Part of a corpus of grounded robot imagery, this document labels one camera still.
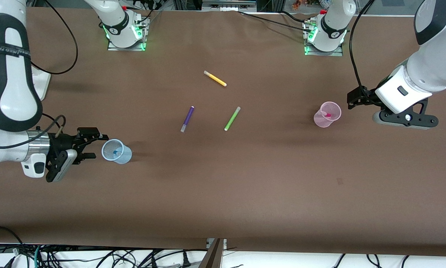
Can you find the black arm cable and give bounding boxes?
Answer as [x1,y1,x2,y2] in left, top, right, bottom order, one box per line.
[0,0,78,150]
[349,0,377,107]

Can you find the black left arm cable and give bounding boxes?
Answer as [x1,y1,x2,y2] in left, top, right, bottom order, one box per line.
[349,0,377,107]

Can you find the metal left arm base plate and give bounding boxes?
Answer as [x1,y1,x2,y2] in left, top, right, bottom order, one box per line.
[304,19,344,57]

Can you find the black looped floor cable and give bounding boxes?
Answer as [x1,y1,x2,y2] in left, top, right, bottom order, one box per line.
[0,225,24,257]

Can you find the short black table cable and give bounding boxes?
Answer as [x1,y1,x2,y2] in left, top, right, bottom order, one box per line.
[281,10,308,23]

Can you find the dark table support post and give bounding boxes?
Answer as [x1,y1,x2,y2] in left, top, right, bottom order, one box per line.
[199,238,225,268]

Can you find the long black table cable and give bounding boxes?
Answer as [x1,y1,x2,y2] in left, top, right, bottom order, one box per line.
[238,10,308,30]

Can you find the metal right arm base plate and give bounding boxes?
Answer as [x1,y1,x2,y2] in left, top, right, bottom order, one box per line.
[107,14,149,51]

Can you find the translucent pink cup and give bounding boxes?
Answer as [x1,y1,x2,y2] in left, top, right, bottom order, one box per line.
[314,101,342,128]

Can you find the purple marker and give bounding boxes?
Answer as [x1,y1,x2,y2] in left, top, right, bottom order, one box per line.
[180,106,195,133]

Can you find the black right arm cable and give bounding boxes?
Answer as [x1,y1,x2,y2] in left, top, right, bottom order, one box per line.
[0,0,78,150]

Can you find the translucent blue cup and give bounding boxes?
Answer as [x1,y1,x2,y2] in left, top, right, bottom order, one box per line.
[102,139,133,165]

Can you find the yellow marker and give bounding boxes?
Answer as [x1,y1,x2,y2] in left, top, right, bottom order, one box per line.
[203,70,227,87]

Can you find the white lamp stand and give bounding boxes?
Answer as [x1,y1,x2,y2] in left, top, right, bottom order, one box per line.
[31,70,51,102]

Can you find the green marker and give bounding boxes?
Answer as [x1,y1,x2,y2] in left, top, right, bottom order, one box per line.
[224,106,241,131]

